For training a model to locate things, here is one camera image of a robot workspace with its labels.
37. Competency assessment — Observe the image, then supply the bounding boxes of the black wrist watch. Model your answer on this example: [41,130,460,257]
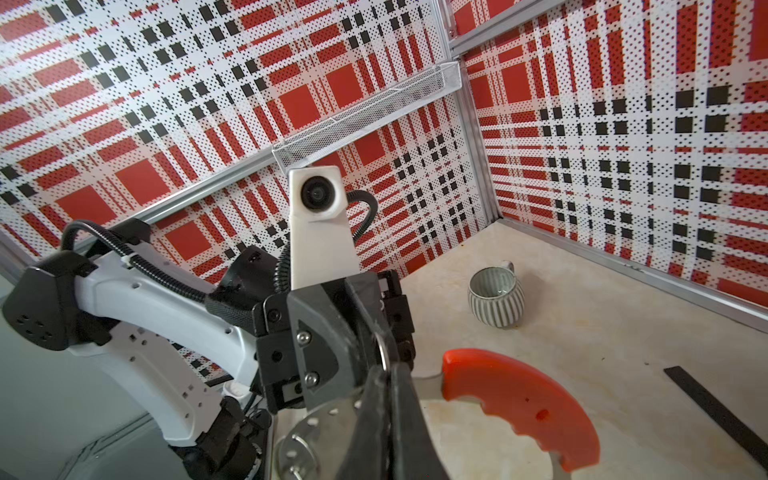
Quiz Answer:
[663,366,767,471]

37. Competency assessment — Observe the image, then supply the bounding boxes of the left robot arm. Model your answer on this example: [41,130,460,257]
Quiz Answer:
[2,179,415,479]

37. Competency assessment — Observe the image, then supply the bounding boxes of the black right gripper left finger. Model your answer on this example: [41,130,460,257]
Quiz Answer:
[336,365,392,480]

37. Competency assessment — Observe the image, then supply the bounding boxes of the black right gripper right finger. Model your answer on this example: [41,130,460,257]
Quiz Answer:
[390,363,449,479]

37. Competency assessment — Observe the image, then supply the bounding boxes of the white wire mesh basket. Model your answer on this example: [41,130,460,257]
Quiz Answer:
[272,61,462,174]

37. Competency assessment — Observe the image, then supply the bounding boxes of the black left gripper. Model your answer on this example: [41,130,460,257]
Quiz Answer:
[253,270,416,414]

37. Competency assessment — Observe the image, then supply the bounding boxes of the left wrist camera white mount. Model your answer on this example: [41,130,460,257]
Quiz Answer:
[288,166,360,289]

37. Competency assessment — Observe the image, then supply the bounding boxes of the grey ribbed round object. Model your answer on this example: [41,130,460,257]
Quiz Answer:
[468,261,526,329]

